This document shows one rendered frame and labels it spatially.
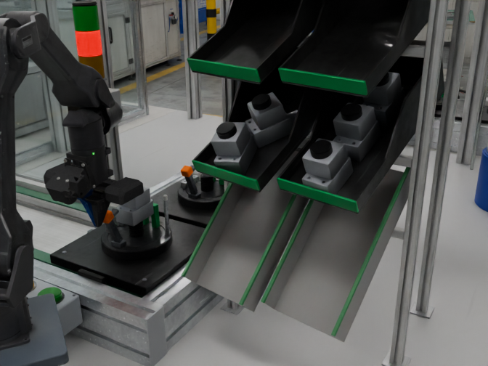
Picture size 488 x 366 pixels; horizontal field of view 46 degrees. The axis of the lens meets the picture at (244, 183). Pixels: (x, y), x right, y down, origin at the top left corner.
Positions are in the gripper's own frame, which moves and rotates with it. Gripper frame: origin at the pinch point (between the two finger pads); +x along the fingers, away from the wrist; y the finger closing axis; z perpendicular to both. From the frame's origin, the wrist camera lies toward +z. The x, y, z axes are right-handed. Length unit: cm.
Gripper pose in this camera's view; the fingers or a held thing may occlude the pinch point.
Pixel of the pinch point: (96, 208)
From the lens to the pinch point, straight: 105.2
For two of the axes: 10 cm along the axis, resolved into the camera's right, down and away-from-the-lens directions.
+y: 8.6, 1.9, -4.7
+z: -5.0, 3.5, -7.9
